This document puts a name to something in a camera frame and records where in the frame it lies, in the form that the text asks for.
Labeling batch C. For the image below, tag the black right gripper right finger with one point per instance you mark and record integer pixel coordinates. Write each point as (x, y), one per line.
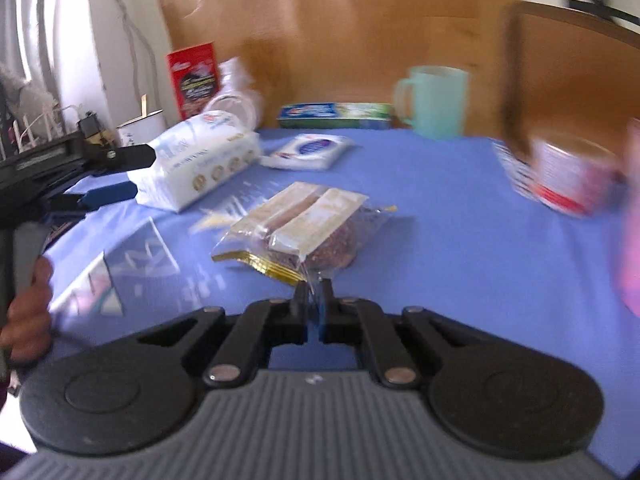
(363, 325)

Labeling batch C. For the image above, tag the pink macaron biscuits tin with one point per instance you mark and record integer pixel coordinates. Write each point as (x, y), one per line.
(629, 275)

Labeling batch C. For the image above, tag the brown mesh chair back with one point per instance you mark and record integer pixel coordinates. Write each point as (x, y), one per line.
(565, 71)

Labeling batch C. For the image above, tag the white blue wet wipes pack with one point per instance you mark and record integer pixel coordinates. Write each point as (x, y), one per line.
(308, 152)

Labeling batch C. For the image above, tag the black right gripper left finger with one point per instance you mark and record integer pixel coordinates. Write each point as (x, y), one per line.
(264, 325)

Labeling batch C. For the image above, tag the toothpaste box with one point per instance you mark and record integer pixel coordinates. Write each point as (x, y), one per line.
(336, 115)

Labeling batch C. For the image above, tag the red white tin can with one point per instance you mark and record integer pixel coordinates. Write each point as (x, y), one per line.
(571, 175)

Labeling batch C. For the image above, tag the white tissue pack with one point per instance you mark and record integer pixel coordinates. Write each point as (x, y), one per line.
(193, 158)

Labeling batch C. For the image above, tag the white cup with stick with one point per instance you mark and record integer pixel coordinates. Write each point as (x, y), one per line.
(143, 129)

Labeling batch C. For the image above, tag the black white printed card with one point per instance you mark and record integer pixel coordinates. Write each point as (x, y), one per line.
(518, 172)

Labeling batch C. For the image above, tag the clear bag of snack bars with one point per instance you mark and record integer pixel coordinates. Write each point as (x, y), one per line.
(305, 232)

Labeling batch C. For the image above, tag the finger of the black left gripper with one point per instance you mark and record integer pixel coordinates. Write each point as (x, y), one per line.
(131, 158)

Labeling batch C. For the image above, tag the wood grain panel board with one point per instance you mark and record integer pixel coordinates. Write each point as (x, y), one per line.
(348, 50)

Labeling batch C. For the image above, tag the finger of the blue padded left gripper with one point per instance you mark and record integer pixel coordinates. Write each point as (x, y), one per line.
(94, 199)

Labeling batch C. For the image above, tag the person's left hand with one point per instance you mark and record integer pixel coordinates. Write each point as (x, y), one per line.
(27, 334)

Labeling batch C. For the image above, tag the stack of clear plastic cups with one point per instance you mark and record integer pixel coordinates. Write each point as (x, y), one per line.
(237, 95)

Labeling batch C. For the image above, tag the red snack box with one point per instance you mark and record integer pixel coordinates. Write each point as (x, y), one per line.
(194, 75)

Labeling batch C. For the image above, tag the blue tablecloth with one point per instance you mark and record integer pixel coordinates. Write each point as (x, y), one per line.
(457, 240)

